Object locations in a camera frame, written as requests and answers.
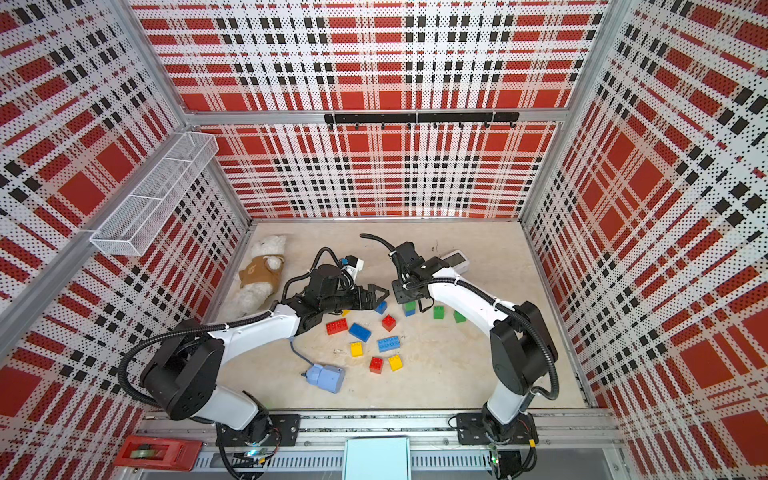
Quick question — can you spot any white wire mesh basket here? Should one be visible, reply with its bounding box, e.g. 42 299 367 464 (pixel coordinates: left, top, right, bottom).
90 131 218 257

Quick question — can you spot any yellow small lego brick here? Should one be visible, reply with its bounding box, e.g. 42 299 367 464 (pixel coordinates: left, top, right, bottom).
388 354 404 371

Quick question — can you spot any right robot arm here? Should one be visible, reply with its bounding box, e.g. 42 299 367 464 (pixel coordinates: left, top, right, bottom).
360 233 560 445

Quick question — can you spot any white digital clock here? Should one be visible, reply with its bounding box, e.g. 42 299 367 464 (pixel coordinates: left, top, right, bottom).
442 250 470 275

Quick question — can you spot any light blue charger with cable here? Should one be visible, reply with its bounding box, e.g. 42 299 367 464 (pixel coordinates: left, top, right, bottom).
289 337 345 394

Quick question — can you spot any light blue long lego brick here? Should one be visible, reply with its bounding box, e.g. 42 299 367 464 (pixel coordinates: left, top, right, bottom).
377 336 401 353

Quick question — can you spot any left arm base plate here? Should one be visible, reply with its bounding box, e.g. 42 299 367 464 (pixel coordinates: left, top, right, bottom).
216 414 301 448

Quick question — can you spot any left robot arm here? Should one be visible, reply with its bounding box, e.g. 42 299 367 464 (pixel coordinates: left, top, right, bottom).
117 255 389 446

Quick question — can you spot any light blue tray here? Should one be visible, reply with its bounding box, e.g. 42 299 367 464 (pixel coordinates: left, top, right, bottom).
342 437 412 480

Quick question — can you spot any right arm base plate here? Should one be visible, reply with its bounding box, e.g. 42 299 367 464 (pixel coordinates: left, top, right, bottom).
456 411 539 445

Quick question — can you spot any red tool box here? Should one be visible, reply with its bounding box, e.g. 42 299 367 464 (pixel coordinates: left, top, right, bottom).
114 435 203 472

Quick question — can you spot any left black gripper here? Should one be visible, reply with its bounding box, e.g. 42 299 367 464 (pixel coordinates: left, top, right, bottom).
321 284 389 314

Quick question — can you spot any red square lego brick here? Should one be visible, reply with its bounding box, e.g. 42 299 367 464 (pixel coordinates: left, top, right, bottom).
369 357 383 375

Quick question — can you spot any yellow square lego brick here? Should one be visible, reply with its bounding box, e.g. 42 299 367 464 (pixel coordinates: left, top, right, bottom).
349 341 364 358

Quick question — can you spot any white teddy bear brown shirt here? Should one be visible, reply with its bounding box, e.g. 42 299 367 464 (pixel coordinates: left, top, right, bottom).
219 235 287 321

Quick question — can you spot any red small lego brick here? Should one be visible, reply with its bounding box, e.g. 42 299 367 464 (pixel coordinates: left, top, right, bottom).
381 315 397 332

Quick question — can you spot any black hook rail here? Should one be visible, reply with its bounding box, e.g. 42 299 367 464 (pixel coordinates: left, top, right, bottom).
324 112 520 128

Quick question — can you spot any red long lego brick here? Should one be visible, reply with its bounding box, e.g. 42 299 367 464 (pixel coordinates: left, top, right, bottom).
325 318 348 336

